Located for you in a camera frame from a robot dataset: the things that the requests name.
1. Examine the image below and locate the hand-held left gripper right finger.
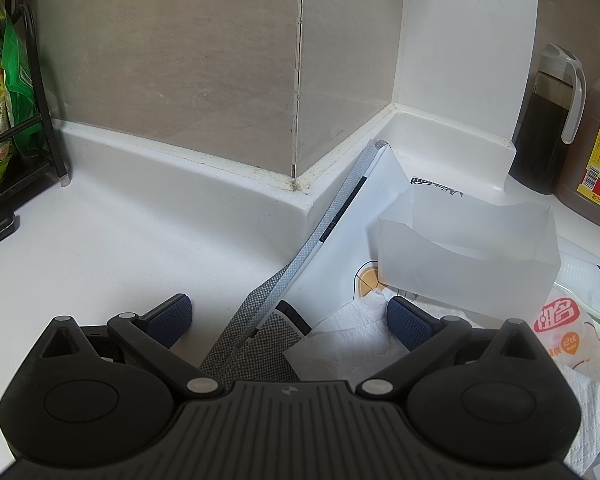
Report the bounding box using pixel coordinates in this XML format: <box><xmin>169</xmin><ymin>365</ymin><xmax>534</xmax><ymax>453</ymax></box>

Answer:
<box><xmin>355</xmin><ymin>295</ymin><xmax>541</xmax><ymax>401</ymax></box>

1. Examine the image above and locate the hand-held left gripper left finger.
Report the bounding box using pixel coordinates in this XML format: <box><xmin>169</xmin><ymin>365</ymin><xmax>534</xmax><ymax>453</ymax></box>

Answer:
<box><xmin>40</xmin><ymin>294</ymin><xmax>226</xmax><ymax>401</ymax></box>

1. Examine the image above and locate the translucent plastic box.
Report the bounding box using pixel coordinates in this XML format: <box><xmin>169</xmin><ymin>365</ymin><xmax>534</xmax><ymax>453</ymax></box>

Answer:
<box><xmin>377</xmin><ymin>185</ymin><xmax>564</xmax><ymax>334</ymax></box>

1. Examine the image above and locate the grey mat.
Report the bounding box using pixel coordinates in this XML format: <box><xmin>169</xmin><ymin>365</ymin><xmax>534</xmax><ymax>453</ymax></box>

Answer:
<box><xmin>200</xmin><ymin>140</ymin><xmax>392</xmax><ymax>387</ymax></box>

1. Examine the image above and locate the white printed plastic bag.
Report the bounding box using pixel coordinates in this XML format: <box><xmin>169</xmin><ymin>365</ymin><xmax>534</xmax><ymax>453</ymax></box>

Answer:
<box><xmin>279</xmin><ymin>147</ymin><xmax>512</xmax><ymax>337</ymax></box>

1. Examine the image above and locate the dark sauce dispenser bottle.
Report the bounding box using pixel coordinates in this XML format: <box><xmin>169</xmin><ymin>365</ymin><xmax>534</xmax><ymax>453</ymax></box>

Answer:
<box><xmin>509</xmin><ymin>42</ymin><xmax>588</xmax><ymax>197</ymax></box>

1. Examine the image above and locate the brown jug yellow label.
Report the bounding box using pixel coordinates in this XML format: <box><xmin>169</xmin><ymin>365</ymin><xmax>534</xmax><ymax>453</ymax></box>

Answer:
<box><xmin>552</xmin><ymin>65</ymin><xmax>600</xmax><ymax>235</ymax></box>

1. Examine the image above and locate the black wire rack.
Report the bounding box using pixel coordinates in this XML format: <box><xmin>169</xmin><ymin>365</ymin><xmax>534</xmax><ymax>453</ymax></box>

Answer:
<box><xmin>0</xmin><ymin>0</ymin><xmax>74</xmax><ymax>252</ymax></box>

